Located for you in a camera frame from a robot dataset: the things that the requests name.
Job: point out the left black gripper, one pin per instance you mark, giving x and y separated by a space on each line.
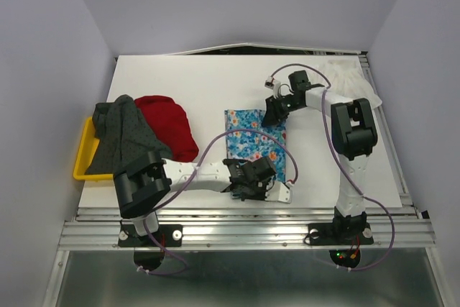
261 195

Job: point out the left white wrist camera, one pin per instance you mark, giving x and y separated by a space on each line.
280 192

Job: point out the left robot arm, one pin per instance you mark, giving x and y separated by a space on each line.
143 183

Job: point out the white pleated skirt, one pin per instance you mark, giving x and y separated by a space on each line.
347 79

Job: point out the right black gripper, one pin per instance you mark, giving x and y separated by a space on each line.
273 115

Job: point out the aluminium rail frame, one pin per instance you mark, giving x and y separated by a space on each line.
252 253

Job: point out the red skirt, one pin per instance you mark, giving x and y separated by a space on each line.
169 121

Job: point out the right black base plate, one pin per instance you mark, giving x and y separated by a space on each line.
324 234

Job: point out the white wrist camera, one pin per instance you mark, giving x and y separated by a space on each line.
280 192
275 86

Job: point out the blue floral skirt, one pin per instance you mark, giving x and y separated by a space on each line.
254 151

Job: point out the yellow plastic tray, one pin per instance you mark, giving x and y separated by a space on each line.
86 151

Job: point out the dark grey dotted skirt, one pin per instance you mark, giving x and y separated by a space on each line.
124 136

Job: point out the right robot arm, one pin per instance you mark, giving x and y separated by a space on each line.
351 135

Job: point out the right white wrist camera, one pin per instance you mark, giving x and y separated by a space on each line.
275 86

